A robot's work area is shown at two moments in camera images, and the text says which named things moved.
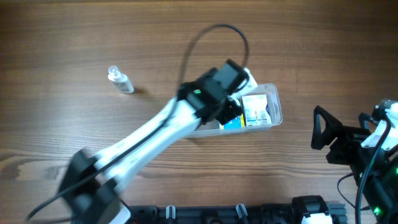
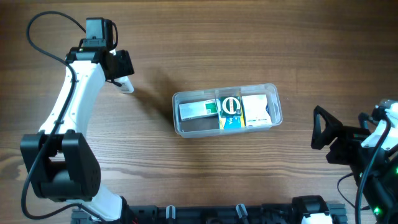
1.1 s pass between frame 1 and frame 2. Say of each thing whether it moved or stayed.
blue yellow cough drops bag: stayed
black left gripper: moved
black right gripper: stayed
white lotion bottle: stayed
